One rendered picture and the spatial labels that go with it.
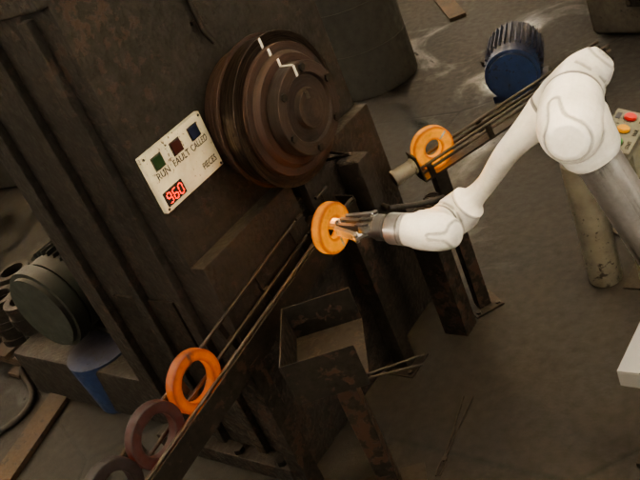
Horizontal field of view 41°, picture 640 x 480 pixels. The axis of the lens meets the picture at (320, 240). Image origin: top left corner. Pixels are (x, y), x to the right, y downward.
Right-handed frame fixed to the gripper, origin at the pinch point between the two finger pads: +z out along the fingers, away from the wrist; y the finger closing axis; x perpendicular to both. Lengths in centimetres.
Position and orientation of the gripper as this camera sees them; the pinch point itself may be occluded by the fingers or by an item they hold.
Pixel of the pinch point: (330, 223)
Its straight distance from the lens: 247.2
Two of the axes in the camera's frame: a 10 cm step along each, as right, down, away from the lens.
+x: -3.1, -8.0, -5.2
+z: -7.9, -0.8, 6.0
